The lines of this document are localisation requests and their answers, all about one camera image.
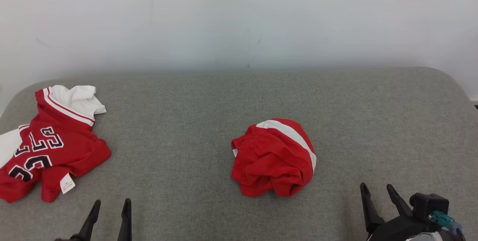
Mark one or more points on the red shorts with white stripe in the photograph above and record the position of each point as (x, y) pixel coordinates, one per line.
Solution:
(272, 158)

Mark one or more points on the right wrist teal connector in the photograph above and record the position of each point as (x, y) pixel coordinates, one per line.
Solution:
(444, 221)

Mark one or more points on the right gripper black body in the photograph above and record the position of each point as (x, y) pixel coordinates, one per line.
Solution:
(403, 228)

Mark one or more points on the red Bulls basketball jersey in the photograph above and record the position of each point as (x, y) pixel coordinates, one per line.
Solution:
(56, 151)

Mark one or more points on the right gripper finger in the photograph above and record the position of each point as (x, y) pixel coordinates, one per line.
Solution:
(369, 211)
(399, 201)

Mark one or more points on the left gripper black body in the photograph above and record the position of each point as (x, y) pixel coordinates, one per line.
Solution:
(67, 239)

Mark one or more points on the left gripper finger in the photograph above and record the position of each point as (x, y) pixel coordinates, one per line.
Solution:
(126, 222)
(90, 220)

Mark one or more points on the grey fabric sofa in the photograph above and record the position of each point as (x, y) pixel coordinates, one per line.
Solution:
(209, 102)

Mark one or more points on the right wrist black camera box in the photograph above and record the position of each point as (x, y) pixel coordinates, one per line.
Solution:
(427, 203)

